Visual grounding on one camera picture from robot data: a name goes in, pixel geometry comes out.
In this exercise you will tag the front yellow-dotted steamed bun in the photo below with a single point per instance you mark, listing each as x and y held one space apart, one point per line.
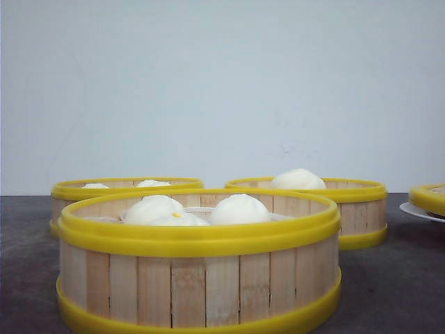
179 220

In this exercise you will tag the white plate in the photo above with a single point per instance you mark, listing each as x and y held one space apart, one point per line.
412 210

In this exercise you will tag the white bun in left basket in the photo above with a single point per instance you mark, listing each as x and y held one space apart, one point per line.
95 186

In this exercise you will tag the right white steamed bun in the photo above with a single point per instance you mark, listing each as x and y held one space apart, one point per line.
239 209

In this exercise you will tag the white steamed bun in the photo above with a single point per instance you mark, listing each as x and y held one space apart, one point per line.
151 208
239 209

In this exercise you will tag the white bun in right basket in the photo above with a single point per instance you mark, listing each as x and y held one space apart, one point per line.
299 178

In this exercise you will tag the woven bamboo steamer lid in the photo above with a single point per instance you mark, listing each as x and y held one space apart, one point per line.
429 197

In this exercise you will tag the left white steamed bun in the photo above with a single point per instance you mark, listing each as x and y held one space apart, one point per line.
151 208

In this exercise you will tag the white bun in basket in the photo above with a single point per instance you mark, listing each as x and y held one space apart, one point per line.
299 178
95 186

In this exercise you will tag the bamboo steamer basket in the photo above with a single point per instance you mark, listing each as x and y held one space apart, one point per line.
68 192
281 276
361 205

